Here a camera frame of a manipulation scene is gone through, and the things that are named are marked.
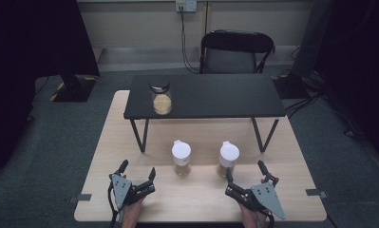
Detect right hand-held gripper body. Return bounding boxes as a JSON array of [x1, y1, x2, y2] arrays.
[[224, 181, 288, 221]]

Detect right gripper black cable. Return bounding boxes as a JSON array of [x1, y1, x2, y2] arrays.
[[262, 209, 275, 228]]

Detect black shelf with metal legs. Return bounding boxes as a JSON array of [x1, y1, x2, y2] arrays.
[[123, 73, 287, 154]]

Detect person's right hand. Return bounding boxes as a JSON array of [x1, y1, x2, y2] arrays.
[[238, 203, 269, 228]]

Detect white wall socket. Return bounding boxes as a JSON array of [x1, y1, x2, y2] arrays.
[[175, 0, 198, 13]]

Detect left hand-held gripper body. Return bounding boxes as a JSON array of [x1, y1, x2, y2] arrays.
[[107, 170, 157, 211]]

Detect grey curtain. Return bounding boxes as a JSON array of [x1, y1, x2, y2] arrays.
[[291, 0, 334, 79]]

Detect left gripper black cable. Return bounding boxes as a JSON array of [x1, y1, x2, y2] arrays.
[[106, 183, 123, 228]]

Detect black floor box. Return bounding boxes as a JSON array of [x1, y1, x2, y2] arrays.
[[272, 74, 309, 100]]

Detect white-lidded spice jar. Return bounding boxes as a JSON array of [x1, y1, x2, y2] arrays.
[[171, 139, 192, 178], [217, 141, 240, 179]]

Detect black stand base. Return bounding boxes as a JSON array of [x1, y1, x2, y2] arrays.
[[48, 74, 98, 103]]

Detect grey tape strip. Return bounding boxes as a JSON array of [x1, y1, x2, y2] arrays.
[[305, 188, 329, 200], [67, 193, 92, 204]]

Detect black floor cables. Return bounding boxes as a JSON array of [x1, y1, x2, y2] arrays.
[[284, 70, 367, 139]]

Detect black wall socket cable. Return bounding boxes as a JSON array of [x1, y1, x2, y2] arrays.
[[179, 10, 201, 75]]

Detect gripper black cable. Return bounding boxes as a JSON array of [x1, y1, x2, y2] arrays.
[[262, 209, 275, 228], [106, 183, 123, 228]]

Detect dark curtain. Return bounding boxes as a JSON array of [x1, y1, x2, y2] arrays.
[[313, 0, 379, 167], [0, 0, 101, 175]]

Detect black-lidded glass jar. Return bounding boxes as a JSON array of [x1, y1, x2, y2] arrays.
[[148, 82, 173, 116]]

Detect black folding chair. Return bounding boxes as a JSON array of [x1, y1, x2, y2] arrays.
[[199, 29, 276, 75]]

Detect person's left hand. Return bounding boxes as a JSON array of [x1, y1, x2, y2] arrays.
[[122, 197, 146, 228]]

